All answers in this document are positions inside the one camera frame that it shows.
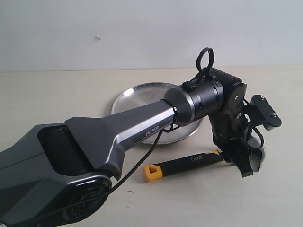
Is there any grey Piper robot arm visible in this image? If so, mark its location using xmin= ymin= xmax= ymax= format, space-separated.
xmin=0 ymin=68 xmax=253 ymax=227

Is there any yellow black claw hammer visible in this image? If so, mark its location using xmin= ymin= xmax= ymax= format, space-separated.
xmin=143 ymin=137 xmax=267 ymax=183

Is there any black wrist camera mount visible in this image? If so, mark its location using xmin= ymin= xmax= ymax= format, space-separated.
xmin=242 ymin=95 xmax=282 ymax=131

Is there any round steel plate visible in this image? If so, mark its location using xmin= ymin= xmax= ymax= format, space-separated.
xmin=111 ymin=82 xmax=203 ymax=145

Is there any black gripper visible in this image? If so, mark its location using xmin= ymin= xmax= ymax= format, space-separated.
xmin=209 ymin=113 xmax=253 ymax=178

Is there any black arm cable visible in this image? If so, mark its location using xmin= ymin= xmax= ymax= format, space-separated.
xmin=23 ymin=47 xmax=265 ymax=227

